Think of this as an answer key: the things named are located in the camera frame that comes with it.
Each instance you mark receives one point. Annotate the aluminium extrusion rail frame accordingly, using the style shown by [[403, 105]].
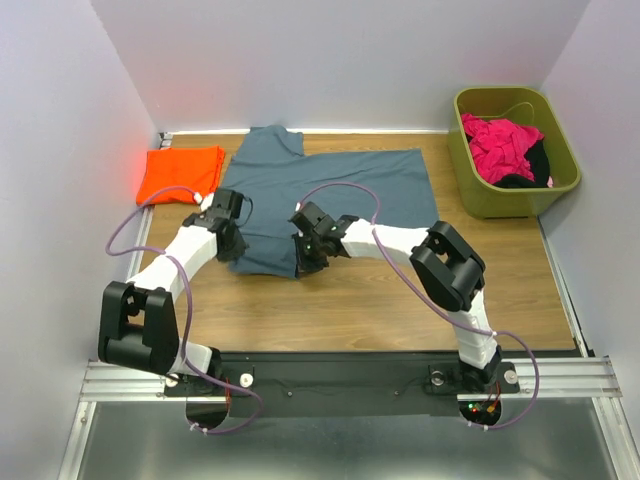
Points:
[[126, 429]]

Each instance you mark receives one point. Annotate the blue-grey t-shirt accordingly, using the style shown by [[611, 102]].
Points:
[[273, 170]]

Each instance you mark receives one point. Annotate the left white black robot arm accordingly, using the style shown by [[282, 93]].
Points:
[[145, 320]]

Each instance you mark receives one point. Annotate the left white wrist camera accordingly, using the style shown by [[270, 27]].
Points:
[[203, 201]]

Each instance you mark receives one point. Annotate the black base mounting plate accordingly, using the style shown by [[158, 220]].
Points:
[[340, 384]]

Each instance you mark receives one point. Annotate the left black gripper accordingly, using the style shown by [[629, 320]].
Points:
[[236, 249]]

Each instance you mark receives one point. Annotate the folded orange t-shirt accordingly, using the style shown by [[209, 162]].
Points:
[[181, 175]]

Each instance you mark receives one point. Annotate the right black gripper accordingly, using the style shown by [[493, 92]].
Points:
[[307, 263]]

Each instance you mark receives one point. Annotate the crumpled black t-shirt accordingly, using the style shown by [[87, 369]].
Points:
[[539, 167]]

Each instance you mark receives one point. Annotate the crumpled pink t-shirt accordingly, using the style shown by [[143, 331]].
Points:
[[498, 147]]

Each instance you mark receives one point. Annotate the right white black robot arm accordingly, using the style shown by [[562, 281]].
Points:
[[435, 262]]

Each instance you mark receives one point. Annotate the olive green plastic bin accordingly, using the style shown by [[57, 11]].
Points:
[[523, 106]]

